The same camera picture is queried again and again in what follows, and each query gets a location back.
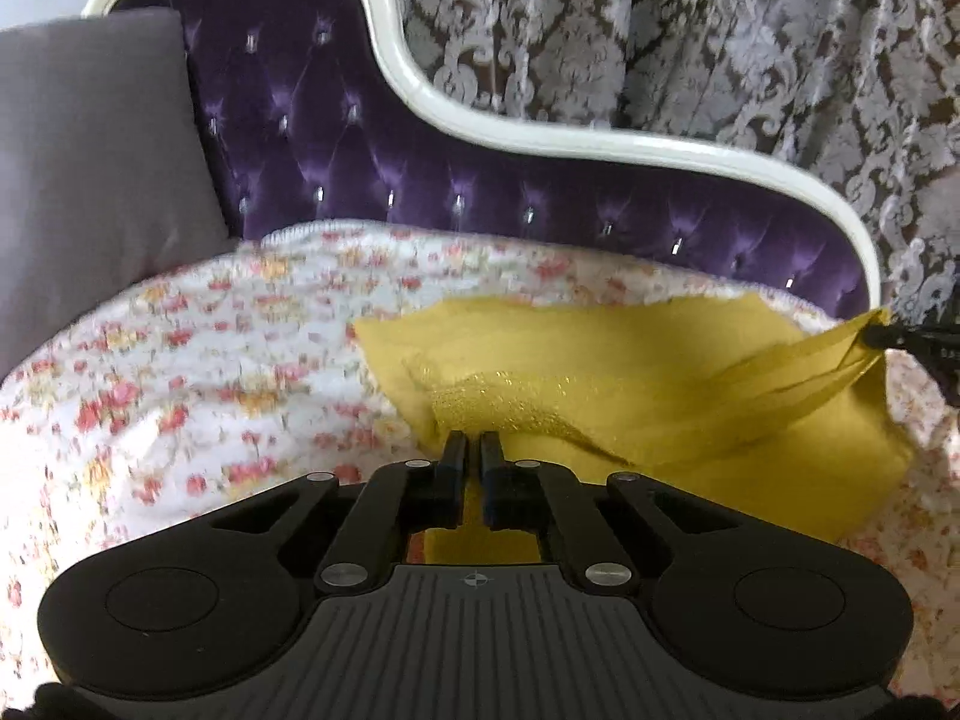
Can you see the purple tufted white-framed headboard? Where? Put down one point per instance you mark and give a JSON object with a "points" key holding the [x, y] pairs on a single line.
{"points": [[313, 110]]}

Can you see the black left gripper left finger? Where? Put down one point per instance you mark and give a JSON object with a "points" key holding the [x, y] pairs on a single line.
{"points": [[399, 501]]}

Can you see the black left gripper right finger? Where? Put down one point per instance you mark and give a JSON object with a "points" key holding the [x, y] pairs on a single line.
{"points": [[549, 502]]}

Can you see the floral bed cover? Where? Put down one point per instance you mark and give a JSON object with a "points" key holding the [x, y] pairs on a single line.
{"points": [[210, 384]]}

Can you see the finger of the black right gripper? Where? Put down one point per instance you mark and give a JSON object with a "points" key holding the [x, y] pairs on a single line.
{"points": [[935, 346]]}

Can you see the damask patterned curtain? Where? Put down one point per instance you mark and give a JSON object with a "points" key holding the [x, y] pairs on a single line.
{"points": [[862, 93]]}

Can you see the grey pillow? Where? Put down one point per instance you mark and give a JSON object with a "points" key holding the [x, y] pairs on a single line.
{"points": [[104, 180]]}

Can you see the mustard yellow sweater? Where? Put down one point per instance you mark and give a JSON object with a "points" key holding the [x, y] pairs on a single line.
{"points": [[723, 398]]}

